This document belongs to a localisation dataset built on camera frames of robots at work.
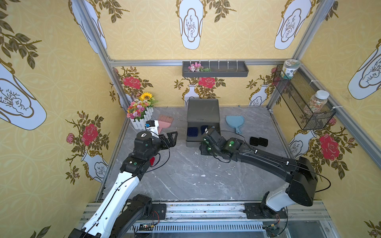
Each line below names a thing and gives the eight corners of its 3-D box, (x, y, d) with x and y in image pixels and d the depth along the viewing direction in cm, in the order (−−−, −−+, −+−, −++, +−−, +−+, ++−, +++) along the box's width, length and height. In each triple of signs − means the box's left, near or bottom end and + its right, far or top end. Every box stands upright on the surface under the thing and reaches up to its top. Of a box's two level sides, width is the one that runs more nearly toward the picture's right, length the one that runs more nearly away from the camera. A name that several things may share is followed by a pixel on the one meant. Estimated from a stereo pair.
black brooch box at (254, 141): (249, 144, 101) (251, 142, 99) (249, 139, 104) (251, 136, 101) (257, 146, 100) (258, 143, 98) (256, 140, 103) (258, 138, 101)
